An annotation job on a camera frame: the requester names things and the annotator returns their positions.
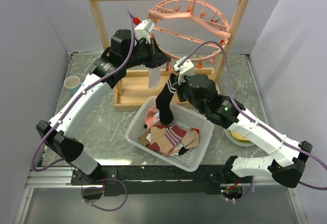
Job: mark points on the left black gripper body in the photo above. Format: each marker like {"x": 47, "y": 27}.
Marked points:
{"x": 141, "y": 54}

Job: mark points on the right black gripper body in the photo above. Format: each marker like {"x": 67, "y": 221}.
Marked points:
{"x": 183, "y": 92}

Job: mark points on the pink round clip hanger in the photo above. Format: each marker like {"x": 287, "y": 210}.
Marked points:
{"x": 196, "y": 11}

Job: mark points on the white plastic basket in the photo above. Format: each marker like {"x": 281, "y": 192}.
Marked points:
{"x": 184, "y": 118}

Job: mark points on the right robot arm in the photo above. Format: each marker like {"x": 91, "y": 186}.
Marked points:
{"x": 286, "y": 158}

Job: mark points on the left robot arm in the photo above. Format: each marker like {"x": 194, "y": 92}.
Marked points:
{"x": 129, "y": 48}

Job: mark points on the pile of socks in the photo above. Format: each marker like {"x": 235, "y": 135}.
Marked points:
{"x": 166, "y": 140}

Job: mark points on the yellow bowl on plate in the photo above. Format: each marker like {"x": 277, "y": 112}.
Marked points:
{"x": 238, "y": 139}

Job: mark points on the light blue mug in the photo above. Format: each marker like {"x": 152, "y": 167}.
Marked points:
{"x": 72, "y": 84}

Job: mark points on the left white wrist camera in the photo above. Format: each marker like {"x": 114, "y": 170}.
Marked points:
{"x": 143, "y": 29}

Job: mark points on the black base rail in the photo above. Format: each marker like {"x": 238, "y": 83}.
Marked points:
{"x": 118, "y": 180}

